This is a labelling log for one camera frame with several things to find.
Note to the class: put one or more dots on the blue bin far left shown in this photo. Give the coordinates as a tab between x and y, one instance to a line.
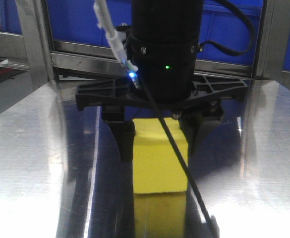
9	18

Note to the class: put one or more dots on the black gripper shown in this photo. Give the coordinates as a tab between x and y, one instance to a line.
164	68

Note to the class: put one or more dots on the blue plastic bin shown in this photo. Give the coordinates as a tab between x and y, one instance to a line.
220	25
75	21

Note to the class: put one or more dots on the stainless steel shelf frame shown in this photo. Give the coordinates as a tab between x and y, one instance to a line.
43	61

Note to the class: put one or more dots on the yellow foam block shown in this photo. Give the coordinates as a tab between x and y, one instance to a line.
156	168

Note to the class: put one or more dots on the white cable connector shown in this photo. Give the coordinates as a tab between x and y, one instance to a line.
104	21

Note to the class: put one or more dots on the blue plastic bin left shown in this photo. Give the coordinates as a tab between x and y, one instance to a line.
75	21

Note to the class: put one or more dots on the blue plastic bin right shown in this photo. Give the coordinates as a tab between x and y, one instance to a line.
220	25

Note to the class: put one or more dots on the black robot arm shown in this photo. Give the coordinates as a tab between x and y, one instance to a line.
169	19

